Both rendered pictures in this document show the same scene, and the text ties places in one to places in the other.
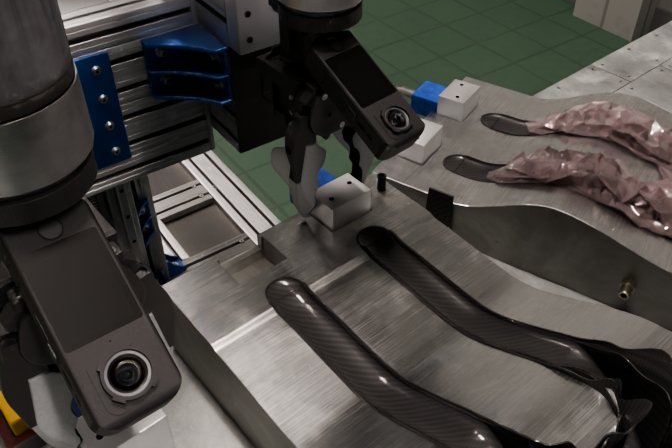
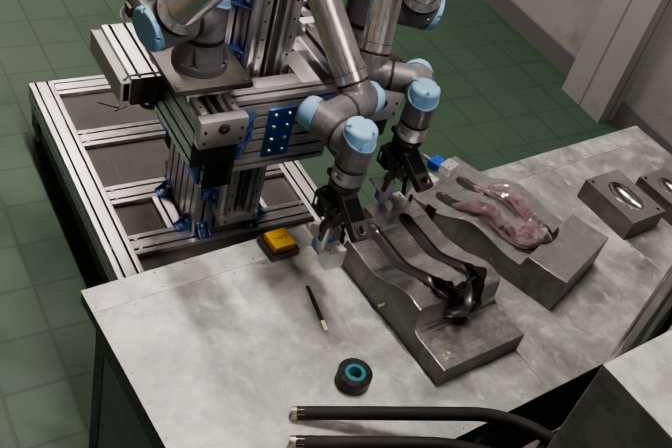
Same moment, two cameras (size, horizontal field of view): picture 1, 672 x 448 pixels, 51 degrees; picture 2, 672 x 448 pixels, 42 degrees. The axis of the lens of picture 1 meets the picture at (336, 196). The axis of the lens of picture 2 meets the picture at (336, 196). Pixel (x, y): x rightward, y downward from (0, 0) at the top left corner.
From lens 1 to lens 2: 1.63 m
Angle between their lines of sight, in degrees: 3
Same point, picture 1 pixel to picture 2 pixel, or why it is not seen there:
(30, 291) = (345, 208)
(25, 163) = (356, 183)
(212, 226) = (280, 191)
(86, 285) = (355, 210)
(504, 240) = (451, 231)
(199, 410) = not seen: hidden behind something
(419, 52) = not seen: hidden behind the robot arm
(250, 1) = not seen: hidden behind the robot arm
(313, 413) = (378, 265)
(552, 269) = (467, 246)
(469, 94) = (453, 167)
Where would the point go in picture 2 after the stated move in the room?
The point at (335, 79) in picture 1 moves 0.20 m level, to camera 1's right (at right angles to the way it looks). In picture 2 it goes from (408, 163) to (485, 182)
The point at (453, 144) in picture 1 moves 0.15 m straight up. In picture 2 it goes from (441, 187) to (457, 146)
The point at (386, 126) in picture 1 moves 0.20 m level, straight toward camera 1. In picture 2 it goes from (421, 182) to (411, 235)
